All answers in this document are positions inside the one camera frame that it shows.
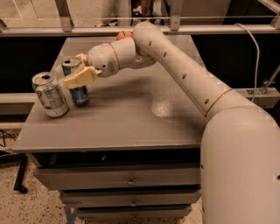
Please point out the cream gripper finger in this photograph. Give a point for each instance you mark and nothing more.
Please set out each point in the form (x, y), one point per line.
(83, 58)
(86, 76)

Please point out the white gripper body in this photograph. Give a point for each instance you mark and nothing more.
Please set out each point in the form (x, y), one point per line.
(101, 59)

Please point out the blue silver redbull can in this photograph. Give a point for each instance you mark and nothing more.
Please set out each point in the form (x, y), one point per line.
(73, 65)

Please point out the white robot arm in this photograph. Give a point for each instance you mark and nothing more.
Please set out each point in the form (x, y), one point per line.
(240, 146)

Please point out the white green 7up can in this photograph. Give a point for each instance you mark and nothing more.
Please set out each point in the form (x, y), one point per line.
(48, 91)

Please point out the red apple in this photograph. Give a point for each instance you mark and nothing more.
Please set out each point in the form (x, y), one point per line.
(124, 34)

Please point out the grey drawer cabinet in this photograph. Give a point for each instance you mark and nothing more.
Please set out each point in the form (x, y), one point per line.
(137, 117)

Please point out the black stand leg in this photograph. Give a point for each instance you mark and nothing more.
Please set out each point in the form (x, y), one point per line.
(20, 175)

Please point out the middle grey drawer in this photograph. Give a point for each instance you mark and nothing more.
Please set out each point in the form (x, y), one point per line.
(131, 197)

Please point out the grey drawer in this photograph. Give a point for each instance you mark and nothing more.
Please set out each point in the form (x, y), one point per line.
(131, 197)
(132, 213)
(85, 178)

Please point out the top grey drawer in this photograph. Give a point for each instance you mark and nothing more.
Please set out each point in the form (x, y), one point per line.
(85, 178)

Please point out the bottom grey drawer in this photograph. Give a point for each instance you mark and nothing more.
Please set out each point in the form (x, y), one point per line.
(132, 213)

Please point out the metal window rail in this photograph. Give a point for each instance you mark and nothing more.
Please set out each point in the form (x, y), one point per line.
(108, 17)

